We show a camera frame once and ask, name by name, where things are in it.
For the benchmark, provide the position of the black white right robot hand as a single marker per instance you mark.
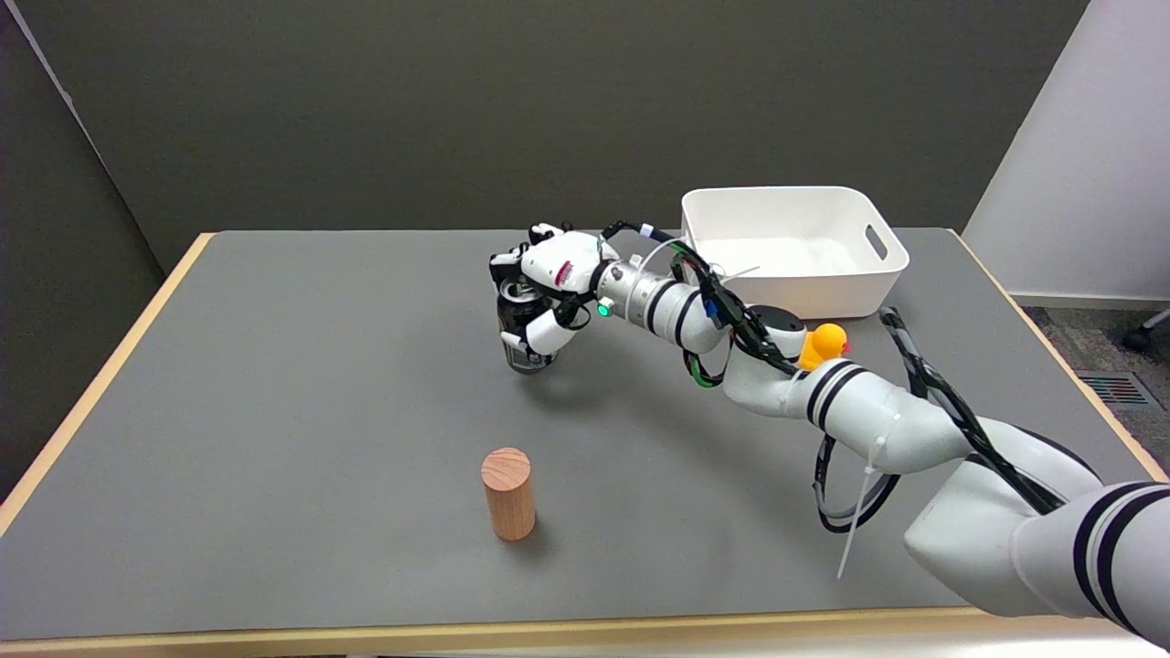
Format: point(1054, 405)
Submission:
point(548, 279)

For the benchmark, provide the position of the black drink can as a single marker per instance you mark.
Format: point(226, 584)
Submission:
point(519, 334)

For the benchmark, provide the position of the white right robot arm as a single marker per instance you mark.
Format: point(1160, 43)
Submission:
point(877, 429)

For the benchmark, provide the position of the wooden cylinder block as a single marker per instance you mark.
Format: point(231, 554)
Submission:
point(507, 493)

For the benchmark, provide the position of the white plastic bin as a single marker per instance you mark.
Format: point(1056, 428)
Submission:
point(795, 247)

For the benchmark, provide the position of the yellow rubber duck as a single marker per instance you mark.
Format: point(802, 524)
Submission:
point(824, 345)

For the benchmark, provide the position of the floor vent grille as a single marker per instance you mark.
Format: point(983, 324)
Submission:
point(1113, 389)

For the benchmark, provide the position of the black chair caster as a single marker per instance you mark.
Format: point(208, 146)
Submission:
point(1141, 336)

